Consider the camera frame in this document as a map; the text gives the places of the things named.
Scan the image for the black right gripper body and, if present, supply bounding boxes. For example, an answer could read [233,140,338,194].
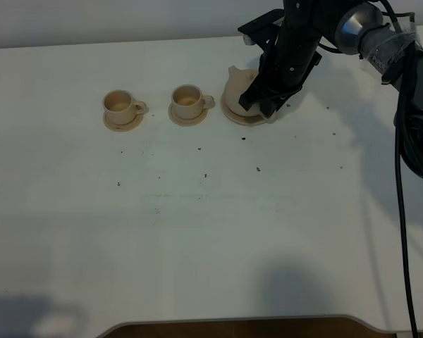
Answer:
[238,1,338,94]

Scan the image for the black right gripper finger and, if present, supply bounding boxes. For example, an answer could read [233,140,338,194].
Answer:
[239,75,267,110]
[259,89,296,118]

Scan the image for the beige ceramic teapot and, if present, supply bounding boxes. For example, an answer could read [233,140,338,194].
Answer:
[222,65,258,116]

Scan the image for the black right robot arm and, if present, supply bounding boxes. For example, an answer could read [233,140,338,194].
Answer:
[239,1,423,179]

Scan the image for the beige teapot saucer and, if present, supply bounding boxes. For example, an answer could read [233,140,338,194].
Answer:
[220,95,278,127]

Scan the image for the right beige teacup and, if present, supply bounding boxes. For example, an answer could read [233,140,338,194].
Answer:
[171,84,215,120]

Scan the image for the beige teacup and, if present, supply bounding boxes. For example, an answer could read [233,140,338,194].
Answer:
[171,84,215,120]
[102,89,147,125]

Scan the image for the right beige cup saucer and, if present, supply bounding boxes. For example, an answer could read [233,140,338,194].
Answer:
[168,104,209,127]

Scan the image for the beige cup saucer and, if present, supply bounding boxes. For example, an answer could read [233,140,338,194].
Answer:
[168,104,209,127]
[102,112,144,132]

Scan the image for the left beige cup saucer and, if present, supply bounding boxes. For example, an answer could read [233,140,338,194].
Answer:
[102,112,144,132]

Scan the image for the left beige teacup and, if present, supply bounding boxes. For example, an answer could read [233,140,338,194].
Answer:
[102,89,147,125]

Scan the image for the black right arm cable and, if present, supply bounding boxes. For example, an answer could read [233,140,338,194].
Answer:
[380,0,419,338]

